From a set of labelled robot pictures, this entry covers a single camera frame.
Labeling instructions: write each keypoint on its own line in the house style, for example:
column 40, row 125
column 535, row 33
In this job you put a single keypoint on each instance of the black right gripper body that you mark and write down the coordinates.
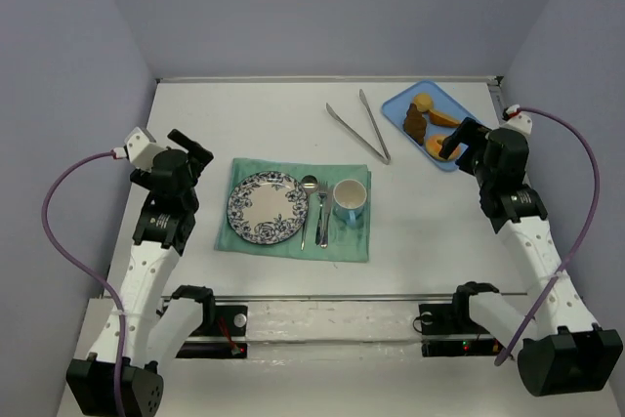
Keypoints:
column 469, row 145

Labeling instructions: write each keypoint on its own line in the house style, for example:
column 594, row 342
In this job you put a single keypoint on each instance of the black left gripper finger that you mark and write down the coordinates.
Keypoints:
column 180, row 138
column 201, row 155

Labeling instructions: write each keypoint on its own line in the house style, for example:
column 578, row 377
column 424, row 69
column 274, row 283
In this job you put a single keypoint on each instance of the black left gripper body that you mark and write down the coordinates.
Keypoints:
column 193, row 156

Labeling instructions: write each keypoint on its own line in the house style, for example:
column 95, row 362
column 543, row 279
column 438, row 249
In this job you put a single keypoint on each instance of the orange bread wedge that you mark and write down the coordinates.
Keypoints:
column 442, row 119

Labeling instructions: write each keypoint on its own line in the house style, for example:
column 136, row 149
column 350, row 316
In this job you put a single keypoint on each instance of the dark brown croissant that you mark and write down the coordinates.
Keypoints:
column 415, row 124

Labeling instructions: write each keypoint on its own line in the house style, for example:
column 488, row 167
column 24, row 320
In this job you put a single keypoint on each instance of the silver metal tongs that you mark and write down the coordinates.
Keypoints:
column 383, row 155

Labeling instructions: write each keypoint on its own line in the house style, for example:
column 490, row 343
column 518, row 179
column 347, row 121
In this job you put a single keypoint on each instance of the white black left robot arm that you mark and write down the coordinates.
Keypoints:
column 122, row 374

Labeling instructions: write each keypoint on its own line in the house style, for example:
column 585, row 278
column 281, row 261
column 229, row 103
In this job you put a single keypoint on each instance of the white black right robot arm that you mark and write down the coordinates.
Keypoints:
column 558, row 346

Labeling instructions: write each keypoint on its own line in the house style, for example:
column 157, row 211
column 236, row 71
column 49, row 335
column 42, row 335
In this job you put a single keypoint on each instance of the round yellow bun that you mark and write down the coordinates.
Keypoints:
column 423, row 102

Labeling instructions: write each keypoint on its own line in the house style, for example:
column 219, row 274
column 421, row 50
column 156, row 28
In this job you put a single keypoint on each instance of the blue floral ceramic plate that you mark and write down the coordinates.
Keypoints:
column 267, row 208

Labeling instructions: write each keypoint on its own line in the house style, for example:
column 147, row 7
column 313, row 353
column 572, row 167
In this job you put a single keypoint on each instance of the silver spoon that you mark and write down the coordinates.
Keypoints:
column 310, row 186

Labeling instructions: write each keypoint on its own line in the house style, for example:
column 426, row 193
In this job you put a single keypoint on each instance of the light blue mug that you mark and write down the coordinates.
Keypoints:
column 349, row 199

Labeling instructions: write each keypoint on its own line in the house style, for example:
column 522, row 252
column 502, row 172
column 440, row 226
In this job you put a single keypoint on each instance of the silver fork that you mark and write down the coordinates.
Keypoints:
column 322, row 192

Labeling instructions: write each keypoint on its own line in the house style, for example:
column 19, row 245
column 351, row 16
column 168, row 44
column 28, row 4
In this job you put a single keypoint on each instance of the silver knife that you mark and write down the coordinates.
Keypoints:
column 326, row 219

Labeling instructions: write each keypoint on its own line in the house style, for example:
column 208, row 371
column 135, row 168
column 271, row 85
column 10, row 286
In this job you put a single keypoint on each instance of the green cloth placemat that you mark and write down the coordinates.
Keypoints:
column 345, row 244

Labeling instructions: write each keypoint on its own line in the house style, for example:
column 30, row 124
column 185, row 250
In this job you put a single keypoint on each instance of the glazed ring doughnut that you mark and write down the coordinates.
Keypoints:
column 433, row 146

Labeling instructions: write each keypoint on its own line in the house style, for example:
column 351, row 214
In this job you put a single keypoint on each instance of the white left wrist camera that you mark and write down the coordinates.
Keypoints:
column 141, row 148

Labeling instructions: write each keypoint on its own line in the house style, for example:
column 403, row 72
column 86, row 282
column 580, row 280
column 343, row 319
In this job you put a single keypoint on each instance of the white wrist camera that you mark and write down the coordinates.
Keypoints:
column 515, row 119
column 141, row 148

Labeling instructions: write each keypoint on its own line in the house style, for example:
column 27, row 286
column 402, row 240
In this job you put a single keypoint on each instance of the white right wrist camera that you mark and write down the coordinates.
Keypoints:
column 515, row 119

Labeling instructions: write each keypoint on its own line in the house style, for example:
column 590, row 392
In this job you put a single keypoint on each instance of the aluminium table rail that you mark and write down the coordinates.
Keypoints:
column 335, row 298

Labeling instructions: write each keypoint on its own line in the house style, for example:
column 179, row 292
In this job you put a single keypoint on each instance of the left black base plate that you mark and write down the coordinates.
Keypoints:
column 224, row 338

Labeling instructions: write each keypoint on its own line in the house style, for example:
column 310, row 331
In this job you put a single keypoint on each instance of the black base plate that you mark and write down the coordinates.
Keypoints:
column 224, row 338
column 444, row 335

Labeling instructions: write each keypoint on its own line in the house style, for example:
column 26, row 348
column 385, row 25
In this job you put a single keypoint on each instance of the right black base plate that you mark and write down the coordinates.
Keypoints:
column 444, row 335

